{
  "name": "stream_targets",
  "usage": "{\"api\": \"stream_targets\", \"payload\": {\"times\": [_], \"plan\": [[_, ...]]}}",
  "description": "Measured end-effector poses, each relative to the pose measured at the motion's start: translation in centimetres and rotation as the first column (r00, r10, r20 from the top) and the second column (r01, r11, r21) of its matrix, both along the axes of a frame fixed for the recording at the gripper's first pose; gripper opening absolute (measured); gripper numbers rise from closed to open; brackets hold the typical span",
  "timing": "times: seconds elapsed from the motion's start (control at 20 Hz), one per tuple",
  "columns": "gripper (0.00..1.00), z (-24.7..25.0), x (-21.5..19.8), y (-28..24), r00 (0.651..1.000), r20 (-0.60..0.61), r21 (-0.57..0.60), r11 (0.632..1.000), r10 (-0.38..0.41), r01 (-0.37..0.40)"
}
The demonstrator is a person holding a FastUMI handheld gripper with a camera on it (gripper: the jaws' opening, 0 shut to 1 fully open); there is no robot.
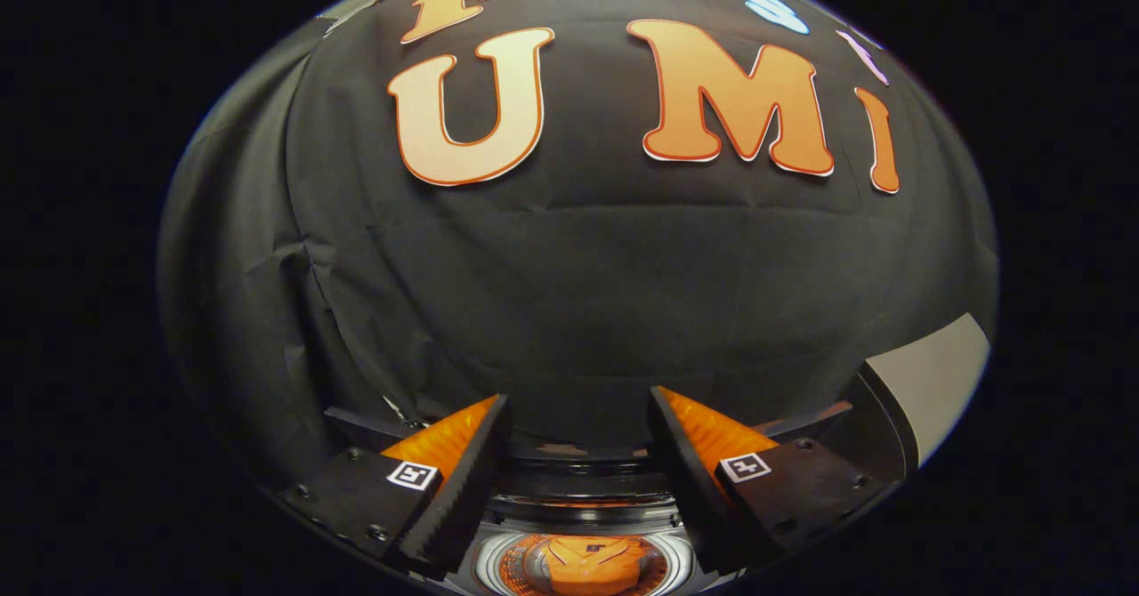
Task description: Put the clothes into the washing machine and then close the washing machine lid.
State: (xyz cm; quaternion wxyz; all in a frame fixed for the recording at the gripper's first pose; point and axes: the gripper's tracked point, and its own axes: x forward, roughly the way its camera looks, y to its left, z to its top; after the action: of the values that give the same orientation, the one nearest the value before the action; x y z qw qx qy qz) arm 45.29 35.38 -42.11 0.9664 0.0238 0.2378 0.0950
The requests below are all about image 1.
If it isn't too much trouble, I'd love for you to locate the yellow polo shirt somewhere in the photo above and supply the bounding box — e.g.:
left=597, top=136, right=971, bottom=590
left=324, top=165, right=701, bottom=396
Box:
left=525, top=534, right=664, bottom=595

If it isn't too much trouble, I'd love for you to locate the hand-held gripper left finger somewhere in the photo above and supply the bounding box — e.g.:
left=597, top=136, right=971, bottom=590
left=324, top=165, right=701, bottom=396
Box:
left=279, top=393, right=514, bottom=581

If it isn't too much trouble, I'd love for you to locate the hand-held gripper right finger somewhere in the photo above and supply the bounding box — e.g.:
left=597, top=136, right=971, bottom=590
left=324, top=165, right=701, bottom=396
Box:
left=647, top=386, right=893, bottom=577

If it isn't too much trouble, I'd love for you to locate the grey washing machine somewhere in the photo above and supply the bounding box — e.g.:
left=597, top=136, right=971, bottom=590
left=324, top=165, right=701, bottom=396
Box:
left=445, top=489, right=713, bottom=595

